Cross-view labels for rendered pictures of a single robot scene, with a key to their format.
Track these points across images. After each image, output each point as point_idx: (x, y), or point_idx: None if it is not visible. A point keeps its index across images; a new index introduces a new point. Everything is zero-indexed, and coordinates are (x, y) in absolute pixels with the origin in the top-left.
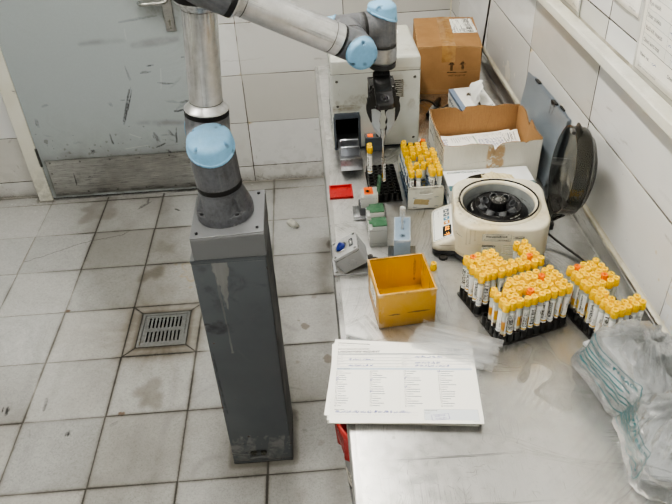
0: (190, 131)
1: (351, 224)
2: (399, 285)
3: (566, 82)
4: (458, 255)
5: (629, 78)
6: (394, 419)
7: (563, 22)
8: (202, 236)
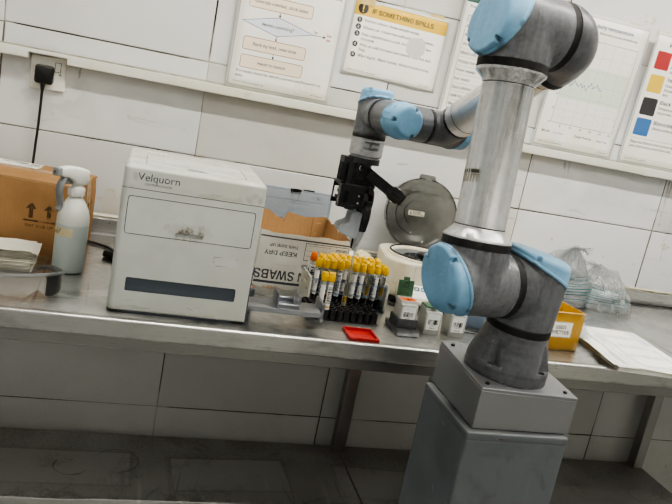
0: (511, 270)
1: (426, 340)
2: None
3: (310, 166)
4: None
5: None
6: (665, 355)
7: (326, 110)
8: (566, 389)
